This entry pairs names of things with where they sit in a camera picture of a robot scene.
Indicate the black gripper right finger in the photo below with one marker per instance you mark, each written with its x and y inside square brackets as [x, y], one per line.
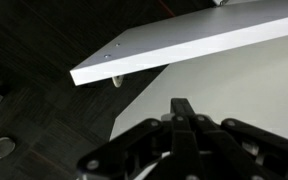
[251, 152]

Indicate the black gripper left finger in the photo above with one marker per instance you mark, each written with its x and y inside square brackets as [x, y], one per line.
[168, 147]

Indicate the white cabinet body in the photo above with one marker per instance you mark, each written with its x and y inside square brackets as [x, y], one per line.
[248, 83]

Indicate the white door handle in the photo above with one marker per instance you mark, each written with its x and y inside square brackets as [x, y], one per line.
[117, 81]

